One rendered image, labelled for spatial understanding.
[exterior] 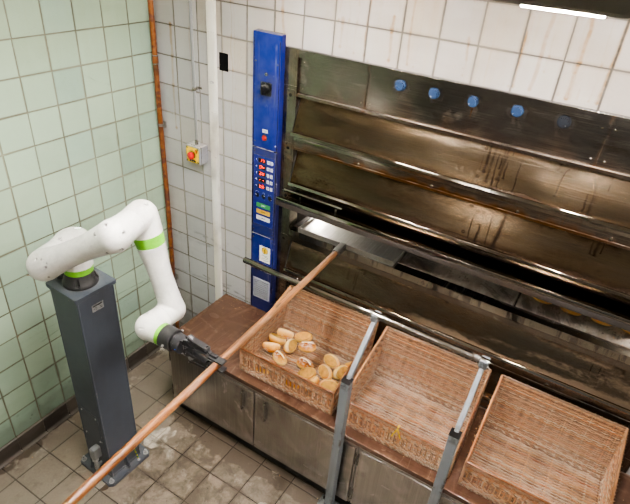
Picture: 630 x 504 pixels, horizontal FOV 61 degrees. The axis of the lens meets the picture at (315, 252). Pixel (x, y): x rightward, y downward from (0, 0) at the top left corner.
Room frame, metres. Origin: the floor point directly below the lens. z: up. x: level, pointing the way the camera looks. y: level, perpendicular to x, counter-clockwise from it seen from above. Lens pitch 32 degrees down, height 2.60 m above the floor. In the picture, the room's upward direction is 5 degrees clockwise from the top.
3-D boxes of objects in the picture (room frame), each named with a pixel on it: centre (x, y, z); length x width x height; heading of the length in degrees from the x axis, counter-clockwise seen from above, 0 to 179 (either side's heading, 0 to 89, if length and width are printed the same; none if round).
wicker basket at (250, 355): (2.09, -0.01, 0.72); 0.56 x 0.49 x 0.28; 62
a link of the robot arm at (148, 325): (1.60, 0.61, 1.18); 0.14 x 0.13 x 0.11; 62
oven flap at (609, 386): (2.05, -0.64, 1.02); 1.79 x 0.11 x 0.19; 61
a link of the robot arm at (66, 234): (1.82, 1.00, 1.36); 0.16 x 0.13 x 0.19; 165
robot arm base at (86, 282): (1.86, 1.05, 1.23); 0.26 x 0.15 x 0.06; 59
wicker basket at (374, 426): (1.80, -0.53, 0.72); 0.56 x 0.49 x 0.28; 62
